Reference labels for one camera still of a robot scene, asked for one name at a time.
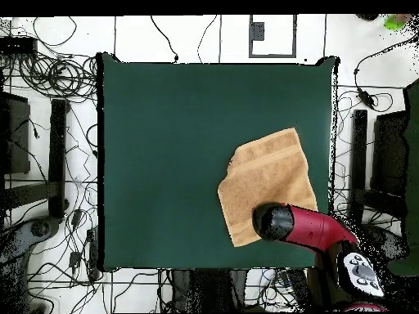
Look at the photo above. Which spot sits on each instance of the tan terry towel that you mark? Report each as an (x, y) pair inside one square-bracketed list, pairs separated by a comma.
[(262, 176)]

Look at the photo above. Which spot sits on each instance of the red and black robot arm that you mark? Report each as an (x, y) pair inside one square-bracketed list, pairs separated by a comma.
[(311, 225)]

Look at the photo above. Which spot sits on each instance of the black flat panel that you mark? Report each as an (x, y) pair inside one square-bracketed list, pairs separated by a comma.
[(389, 153)]

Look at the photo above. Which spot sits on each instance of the dark green table cloth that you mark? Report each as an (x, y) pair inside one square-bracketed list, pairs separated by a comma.
[(147, 130)]

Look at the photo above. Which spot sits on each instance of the black power adapter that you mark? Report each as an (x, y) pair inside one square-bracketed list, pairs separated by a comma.
[(77, 217), (74, 259)]

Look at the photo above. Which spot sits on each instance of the black power strip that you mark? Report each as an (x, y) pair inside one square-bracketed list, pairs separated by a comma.
[(94, 261), (298, 284)]

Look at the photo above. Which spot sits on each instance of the small dark grey square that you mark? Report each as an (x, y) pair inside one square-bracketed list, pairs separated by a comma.
[(257, 31)]

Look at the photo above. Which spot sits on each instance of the black upright bar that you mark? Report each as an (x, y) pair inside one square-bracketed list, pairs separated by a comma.
[(59, 157), (359, 147)]

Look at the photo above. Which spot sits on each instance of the black horizontal beam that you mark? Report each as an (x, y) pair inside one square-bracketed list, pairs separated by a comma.
[(29, 194), (376, 201)]

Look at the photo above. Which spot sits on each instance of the dark grey stand base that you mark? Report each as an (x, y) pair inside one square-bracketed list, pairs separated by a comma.
[(383, 242), (39, 229)]

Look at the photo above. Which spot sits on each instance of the black square cabinet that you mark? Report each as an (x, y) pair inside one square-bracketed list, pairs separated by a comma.
[(16, 137)]

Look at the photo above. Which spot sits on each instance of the dark green cloth cover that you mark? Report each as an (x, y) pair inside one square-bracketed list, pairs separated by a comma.
[(413, 163)]

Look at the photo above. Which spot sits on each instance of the bright green round object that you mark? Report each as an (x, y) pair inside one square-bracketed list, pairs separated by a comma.
[(392, 23)]

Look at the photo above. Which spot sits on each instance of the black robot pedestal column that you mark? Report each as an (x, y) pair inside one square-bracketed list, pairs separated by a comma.
[(209, 287)]

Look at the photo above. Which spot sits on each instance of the grey square frame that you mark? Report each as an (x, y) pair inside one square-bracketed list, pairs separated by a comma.
[(271, 56)]

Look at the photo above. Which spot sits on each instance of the black switch box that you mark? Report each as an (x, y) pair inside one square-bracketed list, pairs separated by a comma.
[(18, 45)]

